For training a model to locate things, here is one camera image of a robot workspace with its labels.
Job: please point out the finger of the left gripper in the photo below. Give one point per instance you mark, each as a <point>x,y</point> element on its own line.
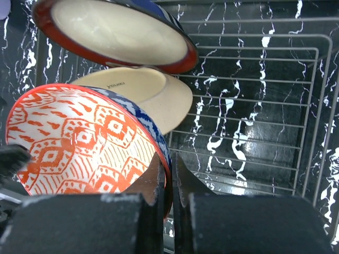
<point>13,158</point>

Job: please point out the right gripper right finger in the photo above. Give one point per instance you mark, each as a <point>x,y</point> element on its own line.
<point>205,222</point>

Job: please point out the black wire dish rack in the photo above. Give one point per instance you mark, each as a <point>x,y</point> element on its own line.
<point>264,117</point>

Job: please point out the cream floral plate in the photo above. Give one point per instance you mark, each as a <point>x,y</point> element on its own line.
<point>166,99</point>

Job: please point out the blue white patterned bowl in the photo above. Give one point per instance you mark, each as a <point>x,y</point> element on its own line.
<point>84,140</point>

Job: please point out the lavender plastic cup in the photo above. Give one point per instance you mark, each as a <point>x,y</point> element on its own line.
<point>5,9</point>

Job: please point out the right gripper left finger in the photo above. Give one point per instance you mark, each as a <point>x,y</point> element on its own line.
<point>129,222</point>

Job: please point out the red rimmed cream plate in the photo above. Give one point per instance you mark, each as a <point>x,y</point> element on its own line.
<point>118,33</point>

